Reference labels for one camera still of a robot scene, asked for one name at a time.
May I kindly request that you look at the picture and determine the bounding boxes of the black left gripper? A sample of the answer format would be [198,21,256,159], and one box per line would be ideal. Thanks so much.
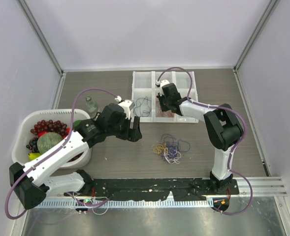
[107,114,142,142]

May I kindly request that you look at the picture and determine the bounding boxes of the orange cable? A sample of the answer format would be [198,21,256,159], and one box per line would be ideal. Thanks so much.
[157,97,179,118]

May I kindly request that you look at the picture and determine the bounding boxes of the black cable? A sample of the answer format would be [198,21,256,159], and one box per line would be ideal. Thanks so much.
[133,96,152,118]

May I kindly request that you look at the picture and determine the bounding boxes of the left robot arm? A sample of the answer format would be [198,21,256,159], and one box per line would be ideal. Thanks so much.
[9,100,142,210]

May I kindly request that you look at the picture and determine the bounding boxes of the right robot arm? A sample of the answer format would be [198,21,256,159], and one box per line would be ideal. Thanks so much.
[157,80,244,194]

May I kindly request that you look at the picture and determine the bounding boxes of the white six-compartment organizer tray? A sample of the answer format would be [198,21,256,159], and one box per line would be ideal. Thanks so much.
[131,71,198,123]

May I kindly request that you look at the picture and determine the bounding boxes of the clear plastic bottle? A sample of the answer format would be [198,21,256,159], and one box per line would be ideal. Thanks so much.
[86,96,99,118]

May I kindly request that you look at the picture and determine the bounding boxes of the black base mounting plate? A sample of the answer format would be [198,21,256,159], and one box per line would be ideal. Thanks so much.
[78,178,239,202]

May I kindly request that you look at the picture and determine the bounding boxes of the green lime fruit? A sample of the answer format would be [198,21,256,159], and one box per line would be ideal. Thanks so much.
[73,120,83,129]

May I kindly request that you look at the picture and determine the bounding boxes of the green melon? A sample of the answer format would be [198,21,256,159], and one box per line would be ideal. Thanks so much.
[37,132,63,154]

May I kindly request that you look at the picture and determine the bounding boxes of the red grape bunch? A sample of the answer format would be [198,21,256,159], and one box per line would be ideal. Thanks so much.
[30,119,70,136]

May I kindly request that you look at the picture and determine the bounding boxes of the red apple fruit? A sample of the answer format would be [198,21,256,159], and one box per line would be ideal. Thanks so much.
[37,131,48,138]

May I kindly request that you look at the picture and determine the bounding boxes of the dark grape bunch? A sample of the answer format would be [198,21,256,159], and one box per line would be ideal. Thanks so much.
[26,137,38,152]

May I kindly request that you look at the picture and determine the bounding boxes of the yellow pear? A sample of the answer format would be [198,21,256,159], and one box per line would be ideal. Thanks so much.
[28,152,41,161]

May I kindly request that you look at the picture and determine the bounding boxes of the white plastic fruit basket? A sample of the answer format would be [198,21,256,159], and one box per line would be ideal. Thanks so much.
[11,109,92,169]

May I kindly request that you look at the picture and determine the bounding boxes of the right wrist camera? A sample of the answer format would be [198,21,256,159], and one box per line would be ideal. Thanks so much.
[155,80,170,88]

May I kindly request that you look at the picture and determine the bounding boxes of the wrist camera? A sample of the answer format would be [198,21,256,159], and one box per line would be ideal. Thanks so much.
[114,96,135,119]
[155,80,170,88]

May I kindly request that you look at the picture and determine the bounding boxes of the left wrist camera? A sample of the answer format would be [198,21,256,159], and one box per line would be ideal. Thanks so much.
[114,96,135,119]

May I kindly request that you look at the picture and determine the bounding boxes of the tangled multicolour cable pile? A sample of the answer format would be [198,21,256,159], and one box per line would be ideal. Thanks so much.
[151,134,191,165]

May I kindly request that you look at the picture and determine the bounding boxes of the white slotted cable duct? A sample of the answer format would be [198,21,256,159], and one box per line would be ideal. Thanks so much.
[36,197,213,209]

